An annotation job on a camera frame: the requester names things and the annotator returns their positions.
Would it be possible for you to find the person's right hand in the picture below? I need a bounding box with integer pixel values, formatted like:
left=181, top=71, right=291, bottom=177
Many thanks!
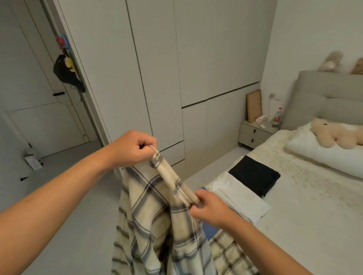
left=190, top=189, right=238, bottom=229

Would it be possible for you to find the person's left hand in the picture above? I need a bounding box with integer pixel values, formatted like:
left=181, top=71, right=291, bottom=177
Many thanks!
left=107, top=130, right=158, bottom=168

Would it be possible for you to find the cream plaid shirt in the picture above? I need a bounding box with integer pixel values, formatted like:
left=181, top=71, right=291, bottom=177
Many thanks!
left=111, top=145, right=257, bottom=275

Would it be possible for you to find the person's right forearm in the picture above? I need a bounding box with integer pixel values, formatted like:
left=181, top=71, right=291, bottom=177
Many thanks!
left=216, top=216, right=312, bottom=275

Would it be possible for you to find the person's left forearm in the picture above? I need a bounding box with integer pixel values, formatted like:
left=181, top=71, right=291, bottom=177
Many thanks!
left=0, top=144, right=119, bottom=275

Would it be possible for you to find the folded blue garment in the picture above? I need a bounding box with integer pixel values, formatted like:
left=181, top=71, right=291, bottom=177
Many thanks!
left=199, top=186, right=222, bottom=241

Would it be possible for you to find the folded white garment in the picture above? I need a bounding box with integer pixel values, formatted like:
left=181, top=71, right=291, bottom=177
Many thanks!
left=205, top=171, right=271, bottom=225

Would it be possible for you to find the folded black garment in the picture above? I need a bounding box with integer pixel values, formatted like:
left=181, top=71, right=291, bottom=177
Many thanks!
left=228, top=155, right=281, bottom=198

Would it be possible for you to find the white built-in wardrobe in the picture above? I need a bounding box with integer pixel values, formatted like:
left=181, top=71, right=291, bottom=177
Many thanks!
left=52, top=0, right=278, bottom=182

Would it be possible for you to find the grey bedside table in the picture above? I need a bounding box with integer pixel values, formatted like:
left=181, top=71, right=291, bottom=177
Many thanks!
left=238, top=120, right=280, bottom=149

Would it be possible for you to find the black cap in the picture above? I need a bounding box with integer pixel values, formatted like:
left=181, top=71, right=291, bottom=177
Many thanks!
left=53, top=54, right=86, bottom=93

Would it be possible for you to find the bed with cream sheet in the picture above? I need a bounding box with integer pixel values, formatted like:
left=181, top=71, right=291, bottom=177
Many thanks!
left=205, top=129, right=363, bottom=275

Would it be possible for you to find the clear plastic bottle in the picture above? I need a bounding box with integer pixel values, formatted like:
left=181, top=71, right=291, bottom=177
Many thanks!
left=273, top=107, right=283, bottom=128

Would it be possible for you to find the white paper tag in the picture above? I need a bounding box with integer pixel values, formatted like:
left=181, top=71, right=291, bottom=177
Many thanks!
left=24, top=154, right=43, bottom=171

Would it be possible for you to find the white door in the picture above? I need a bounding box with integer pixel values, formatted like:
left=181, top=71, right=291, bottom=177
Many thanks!
left=0, top=0, right=98, bottom=159

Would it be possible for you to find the white pillow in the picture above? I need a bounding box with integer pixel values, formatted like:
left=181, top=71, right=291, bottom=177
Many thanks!
left=285, top=122, right=363, bottom=179

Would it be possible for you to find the beige plush toy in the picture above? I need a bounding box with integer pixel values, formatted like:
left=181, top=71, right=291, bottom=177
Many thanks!
left=310, top=118, right=363, bottom=150

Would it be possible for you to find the grey padded headboard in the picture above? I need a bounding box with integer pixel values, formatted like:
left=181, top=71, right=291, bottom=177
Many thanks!
left=281, top=70, right=363, bottom=131

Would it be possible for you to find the pink plush toy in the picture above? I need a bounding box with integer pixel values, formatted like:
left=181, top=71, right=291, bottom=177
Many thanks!
left=318, top=51, right=344, bottom=72

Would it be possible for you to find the brown plush toy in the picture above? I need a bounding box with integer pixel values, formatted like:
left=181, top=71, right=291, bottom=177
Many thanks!
left=351, top=58, right=363, bottom=75

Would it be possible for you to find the red and blue wall hook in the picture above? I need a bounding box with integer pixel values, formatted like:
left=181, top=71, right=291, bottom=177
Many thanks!
left=55, top=35, right=70, bottom=51

